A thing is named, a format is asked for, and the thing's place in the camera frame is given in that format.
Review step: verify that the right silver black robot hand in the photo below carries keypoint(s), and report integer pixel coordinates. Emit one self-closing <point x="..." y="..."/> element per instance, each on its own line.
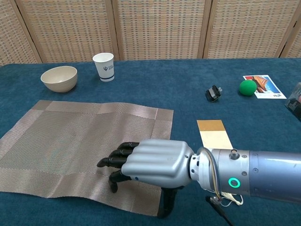
<point x="160" y="160"/>

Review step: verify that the grey woven placemat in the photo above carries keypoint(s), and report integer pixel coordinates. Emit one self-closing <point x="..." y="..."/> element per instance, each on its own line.
<point x="65" y="146"/>

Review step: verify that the beige bowl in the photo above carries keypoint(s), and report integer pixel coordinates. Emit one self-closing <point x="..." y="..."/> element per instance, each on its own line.
<point x="60" y="81"/>

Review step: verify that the gold cream bookmark with tassel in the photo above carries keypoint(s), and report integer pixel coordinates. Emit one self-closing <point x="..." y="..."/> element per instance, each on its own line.
<point x="214" y="134"/>

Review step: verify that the dark blue table cloth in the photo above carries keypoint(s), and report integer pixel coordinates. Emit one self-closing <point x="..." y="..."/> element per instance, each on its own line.
<point x="164" y="84"/>

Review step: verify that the small black clip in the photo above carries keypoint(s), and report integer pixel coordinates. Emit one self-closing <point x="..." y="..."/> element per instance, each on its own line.
<point x="212" y="94"/>

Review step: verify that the white paper cup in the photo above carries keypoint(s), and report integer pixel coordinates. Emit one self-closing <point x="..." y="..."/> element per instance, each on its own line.
<point x="104" y="68"/>

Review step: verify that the green ball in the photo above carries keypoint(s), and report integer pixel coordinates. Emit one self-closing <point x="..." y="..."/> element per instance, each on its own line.
<point x="247" y="87"/>

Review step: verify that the woven wooden folding screen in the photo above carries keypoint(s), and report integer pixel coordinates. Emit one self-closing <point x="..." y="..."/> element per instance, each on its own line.
<point x="160" y="28"/>

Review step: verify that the colourful postcard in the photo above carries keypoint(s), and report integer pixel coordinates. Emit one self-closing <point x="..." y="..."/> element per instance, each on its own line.
<point x="270" y="88"/>

